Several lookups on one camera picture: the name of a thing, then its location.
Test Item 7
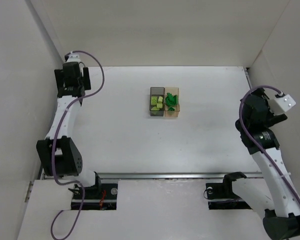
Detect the light green square lego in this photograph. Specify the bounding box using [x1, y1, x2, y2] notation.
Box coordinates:
[150, 96, 158, 106]

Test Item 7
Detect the green lego stack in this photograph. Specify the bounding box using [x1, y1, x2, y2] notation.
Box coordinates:
[165, 95, 178, 107]

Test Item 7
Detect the light green rounded lego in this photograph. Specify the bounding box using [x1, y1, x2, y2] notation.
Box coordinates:
[157, 96, 163, 103]

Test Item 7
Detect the dark green lego brick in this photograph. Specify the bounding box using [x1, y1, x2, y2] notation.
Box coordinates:
[166, 92, 174, 101]

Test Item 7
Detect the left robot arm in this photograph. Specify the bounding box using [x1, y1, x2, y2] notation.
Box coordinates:
[36, 60, 97, 187]

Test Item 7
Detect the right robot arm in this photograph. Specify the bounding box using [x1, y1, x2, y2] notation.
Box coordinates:
[222, 85, 300, 240]

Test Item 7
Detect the grey transparent container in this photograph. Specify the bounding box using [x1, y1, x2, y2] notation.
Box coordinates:
[149, 87, 165, 117]

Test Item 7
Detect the orange transparent container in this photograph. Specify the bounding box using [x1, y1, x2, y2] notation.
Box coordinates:
[164, 87, 181, 118]

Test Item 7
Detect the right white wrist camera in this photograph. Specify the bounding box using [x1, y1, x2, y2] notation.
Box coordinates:
[268, 94, 296, 116]

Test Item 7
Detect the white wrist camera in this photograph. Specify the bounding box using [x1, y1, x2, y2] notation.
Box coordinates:
[64, 51, 81, 63]
[268, 94, 296, 116]

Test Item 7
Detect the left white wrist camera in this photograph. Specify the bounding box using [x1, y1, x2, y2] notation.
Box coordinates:
[64, 51, 81, 63]

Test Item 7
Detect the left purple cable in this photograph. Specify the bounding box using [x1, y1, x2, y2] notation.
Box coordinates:
[50, 50, 106, 240]

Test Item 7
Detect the purple cable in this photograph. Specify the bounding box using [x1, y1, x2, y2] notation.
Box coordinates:
[238, 85, 300, 226]
[50, 50, 106, 240]

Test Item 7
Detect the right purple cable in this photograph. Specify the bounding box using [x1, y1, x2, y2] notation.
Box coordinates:
[238, 85, 300, 226]

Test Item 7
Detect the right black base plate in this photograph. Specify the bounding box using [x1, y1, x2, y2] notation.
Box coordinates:
[204, 182, 251, 210]

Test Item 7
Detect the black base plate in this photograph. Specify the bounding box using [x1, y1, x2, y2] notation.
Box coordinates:
[204, 182, 251, 210]
[68, 183, 118, 211]

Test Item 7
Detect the aluminium front rail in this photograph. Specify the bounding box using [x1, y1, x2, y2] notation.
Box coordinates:
[43, 171, 265, 180]

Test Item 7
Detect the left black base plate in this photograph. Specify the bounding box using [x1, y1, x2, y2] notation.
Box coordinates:
[68, 183, 118, 211]

